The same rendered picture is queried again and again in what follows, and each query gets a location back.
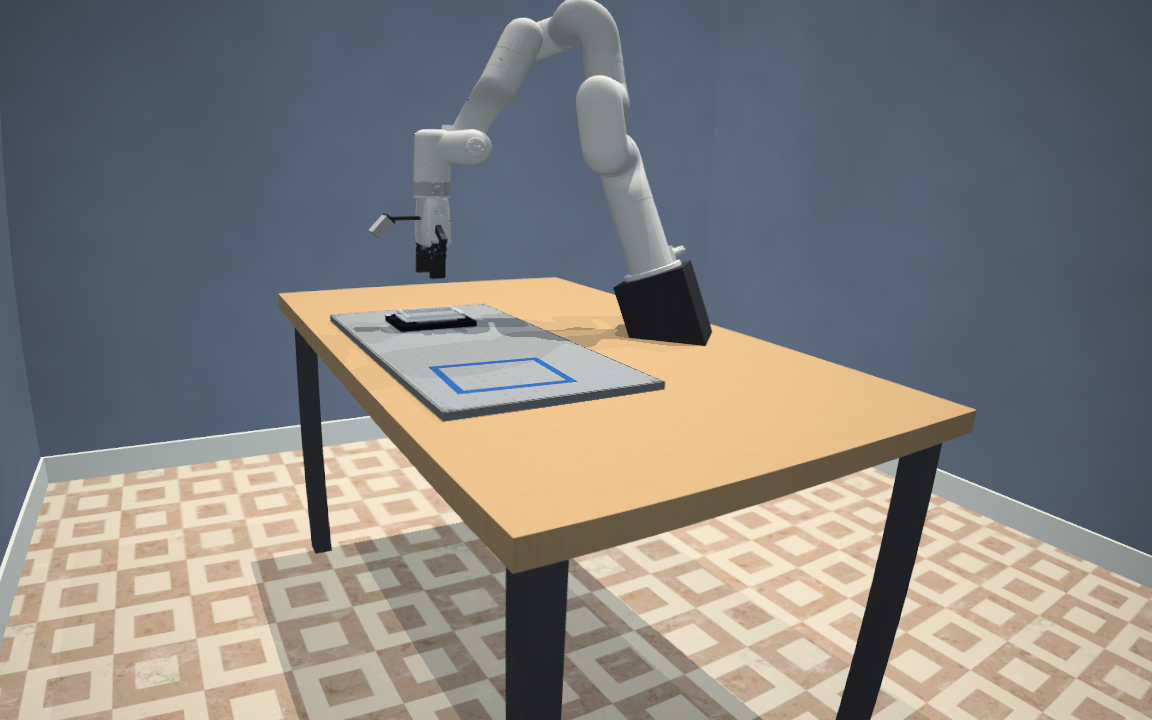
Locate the blue tape outline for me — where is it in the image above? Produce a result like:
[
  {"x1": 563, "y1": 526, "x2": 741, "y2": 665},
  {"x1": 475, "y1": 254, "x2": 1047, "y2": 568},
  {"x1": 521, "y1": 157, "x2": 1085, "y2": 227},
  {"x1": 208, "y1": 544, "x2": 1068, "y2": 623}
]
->
[{"x1": 430, "y1": 357, "x2": 578, "y2": 394}]

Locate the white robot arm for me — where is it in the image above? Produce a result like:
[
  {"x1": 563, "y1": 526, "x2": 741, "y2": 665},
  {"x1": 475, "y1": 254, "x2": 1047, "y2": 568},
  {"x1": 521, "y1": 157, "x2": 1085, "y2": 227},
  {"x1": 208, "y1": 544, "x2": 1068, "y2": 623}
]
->
[{"x1": 414, "y1": 0, "x2": 685, "y2": 282}]

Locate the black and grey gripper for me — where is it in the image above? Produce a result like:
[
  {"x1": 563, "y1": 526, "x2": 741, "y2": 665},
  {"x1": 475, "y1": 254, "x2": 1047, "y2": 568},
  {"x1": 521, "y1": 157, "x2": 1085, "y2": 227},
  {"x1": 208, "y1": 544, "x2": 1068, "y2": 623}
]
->
[{"x1": 414, "y1": 195, "x2": 450, "y2": 279}]

